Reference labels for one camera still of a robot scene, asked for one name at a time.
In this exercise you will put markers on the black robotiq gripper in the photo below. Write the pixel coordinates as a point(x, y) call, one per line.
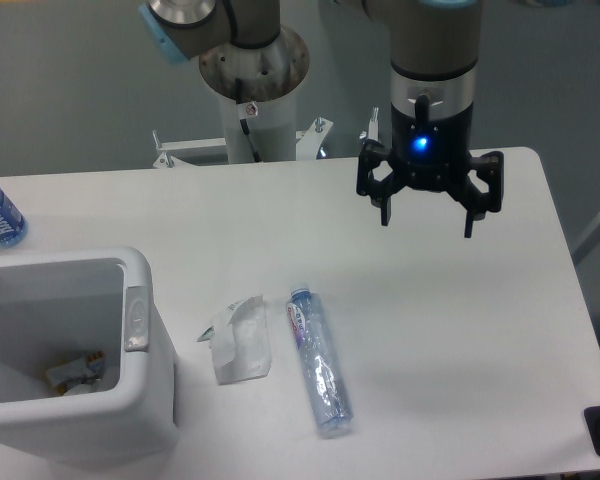
point(432, 157)

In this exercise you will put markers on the clear plastic bottle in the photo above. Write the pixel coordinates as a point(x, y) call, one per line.
point(323, 378)

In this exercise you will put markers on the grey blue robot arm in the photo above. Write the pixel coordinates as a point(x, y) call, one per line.
point(433, 46)

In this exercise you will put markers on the white trash can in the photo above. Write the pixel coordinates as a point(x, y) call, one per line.
point(56, 306)

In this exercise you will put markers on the white right base bracket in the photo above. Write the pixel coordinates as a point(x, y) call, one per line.
point(309, 143)

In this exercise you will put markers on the white base bracket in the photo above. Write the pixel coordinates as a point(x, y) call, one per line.
point(204, 152)
point(309, 143)

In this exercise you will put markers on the white left base bracket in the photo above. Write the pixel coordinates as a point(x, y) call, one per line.
point(204, 152)

